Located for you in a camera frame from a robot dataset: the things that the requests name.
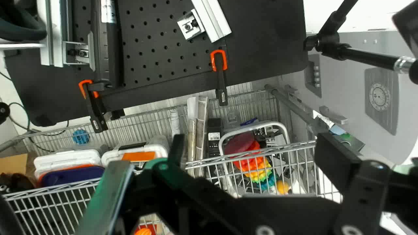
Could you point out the grey wall power strip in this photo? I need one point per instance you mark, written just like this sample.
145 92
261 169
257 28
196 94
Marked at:
314 76

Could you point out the small silver mounting plate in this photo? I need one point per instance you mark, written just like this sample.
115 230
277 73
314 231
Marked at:
190 26

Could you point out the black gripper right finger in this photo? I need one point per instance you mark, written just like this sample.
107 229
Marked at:
361 191

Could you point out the white case with orange insert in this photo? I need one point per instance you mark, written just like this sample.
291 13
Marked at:
135 154

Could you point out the grey calibration tag board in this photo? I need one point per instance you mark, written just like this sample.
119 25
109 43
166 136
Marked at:
382 100

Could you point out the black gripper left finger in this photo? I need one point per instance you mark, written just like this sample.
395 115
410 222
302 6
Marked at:
178 191

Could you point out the orange black bar clamp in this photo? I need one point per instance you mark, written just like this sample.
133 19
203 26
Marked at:
97 106
220 73

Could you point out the blue round disc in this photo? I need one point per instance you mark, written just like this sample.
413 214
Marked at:
80 137

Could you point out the white case with blue insert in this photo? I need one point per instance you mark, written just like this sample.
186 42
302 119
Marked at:
65 167

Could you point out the black articulated camera stand arm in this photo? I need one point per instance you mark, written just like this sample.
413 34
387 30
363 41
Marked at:
348 50

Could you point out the short silver aluminium extrusion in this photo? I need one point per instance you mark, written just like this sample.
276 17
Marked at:
212 17

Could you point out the black perforated breadboard table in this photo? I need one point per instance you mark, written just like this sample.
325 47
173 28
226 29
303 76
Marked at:
165 47

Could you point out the bundle of pale wooden sticks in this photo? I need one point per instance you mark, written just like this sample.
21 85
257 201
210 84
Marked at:
196 126

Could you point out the silver aluminium extrusion rail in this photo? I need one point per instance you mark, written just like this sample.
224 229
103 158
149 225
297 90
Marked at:
55 30

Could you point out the grey metal slide rail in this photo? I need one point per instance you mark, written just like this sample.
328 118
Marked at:
295 105

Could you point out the brown cardboard piece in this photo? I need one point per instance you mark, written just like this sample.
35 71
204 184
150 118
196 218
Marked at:
13 164

